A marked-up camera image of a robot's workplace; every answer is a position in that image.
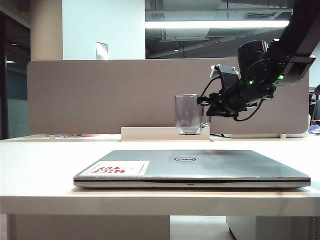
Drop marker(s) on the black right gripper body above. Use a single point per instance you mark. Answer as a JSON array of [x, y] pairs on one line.
[[232, 98]]

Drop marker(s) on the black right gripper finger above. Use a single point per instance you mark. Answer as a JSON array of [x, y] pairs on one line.
[[205, 101], [215, 111]]

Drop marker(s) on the clear plastic water cup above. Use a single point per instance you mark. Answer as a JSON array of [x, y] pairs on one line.
[[187, 117]]

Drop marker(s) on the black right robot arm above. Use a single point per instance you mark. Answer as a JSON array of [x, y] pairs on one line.
[[297, 32]]

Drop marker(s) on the silver Dell laptop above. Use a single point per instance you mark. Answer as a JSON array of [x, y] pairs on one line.
[[212, 170]]

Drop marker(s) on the white divider clamp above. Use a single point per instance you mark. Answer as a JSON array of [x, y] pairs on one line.
[[51, 137], [282, 136]]

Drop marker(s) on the long linear ceiling light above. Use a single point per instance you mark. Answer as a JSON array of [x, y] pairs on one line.
[[212, 24]]

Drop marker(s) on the dark background monitor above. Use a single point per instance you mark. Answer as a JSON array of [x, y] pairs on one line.
[[311, 96]]

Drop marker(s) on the person in dark top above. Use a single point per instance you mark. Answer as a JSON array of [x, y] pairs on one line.
[[317, 107]]

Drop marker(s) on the blue patterned cloth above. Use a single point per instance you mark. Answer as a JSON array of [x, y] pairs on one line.
[[315, 128]]

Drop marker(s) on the grey fabric desk divider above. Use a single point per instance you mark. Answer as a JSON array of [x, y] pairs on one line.
[[112, 95]]

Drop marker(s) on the white red-lettered sticker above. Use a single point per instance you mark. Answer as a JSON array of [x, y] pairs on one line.
[[112, 168]]

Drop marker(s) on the paper notice on pillar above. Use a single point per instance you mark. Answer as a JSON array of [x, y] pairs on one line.
[[101, 51]]

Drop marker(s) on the pink and orange items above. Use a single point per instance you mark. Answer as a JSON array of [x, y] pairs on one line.
[[82, 135]]

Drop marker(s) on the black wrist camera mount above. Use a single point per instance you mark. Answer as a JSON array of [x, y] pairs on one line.
[[228, 75]]

